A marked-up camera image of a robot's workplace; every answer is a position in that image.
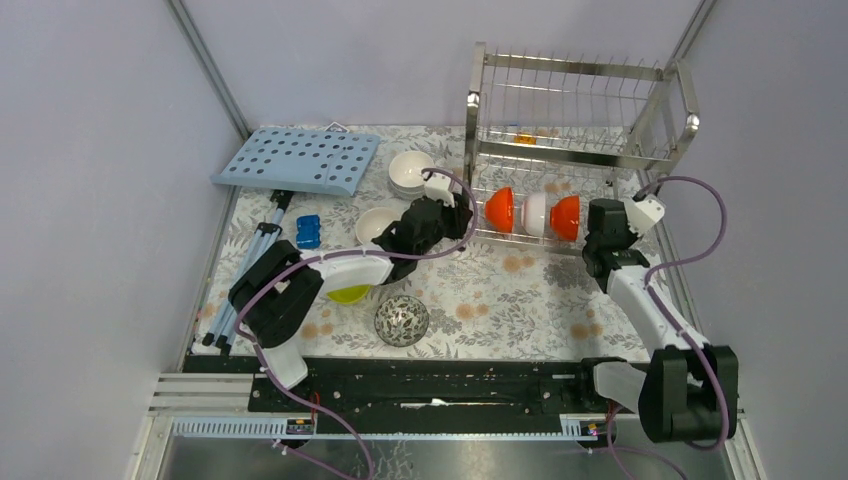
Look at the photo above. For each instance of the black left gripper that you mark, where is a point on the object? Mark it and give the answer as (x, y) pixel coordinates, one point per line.
(460, 217)

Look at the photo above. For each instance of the beige bowl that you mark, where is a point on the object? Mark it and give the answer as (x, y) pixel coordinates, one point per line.
(374, 222)

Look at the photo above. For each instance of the blue toy block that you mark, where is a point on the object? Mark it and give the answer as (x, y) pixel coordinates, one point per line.
(308, 234)

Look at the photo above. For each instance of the white bowl front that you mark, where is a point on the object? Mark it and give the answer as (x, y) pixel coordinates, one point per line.
(406, 193)

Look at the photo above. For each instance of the stainless steel dish rack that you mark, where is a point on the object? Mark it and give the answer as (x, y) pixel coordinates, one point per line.
(598, 123)

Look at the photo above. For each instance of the orange bowl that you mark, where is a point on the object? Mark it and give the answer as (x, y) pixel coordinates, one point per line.
(564, 218)
(499, 210)

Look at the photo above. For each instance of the white pink bowl in rack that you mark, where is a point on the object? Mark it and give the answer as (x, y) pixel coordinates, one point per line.
(534, 214)

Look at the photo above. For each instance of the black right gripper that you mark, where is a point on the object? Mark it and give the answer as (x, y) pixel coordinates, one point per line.
(631, 236)

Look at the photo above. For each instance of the blue perforated tray stand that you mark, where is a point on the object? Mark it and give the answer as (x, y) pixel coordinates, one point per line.
(283, 173)

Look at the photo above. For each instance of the white slotted cable duct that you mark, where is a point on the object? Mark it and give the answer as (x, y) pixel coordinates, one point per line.
(267, 428)

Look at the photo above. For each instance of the floral table mat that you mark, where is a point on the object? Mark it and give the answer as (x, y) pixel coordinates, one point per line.
(491, 301)

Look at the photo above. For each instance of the small yellow cup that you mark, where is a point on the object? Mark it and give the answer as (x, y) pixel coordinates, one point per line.
(525, 139)

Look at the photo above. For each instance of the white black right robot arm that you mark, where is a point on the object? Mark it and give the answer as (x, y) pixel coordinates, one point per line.
(688, 393)

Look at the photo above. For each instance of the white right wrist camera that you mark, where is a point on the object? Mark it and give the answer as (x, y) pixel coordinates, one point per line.
(642, 215)

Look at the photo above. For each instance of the lime green bowl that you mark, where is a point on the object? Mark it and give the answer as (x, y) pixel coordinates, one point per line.
(349, 295)

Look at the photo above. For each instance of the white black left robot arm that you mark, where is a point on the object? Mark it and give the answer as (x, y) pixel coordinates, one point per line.
(274, 296)

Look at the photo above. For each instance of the leopard pattern bowl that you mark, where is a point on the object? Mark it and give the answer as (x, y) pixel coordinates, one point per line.
(401, 321)

